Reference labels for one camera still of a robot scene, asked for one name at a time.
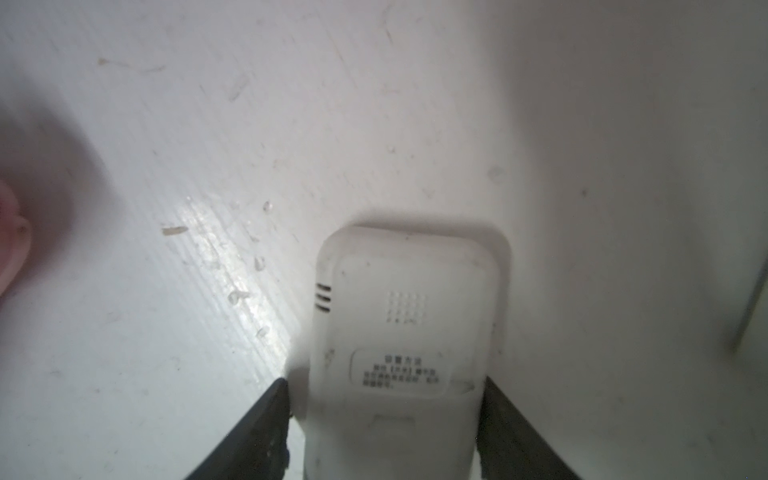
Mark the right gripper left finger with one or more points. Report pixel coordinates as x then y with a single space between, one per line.
256 448

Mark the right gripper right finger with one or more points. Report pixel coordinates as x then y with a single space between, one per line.
509 446

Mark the white remote grey buttons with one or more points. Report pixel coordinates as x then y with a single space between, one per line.
401 338

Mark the pink handled scraper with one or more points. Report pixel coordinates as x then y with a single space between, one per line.
15 237

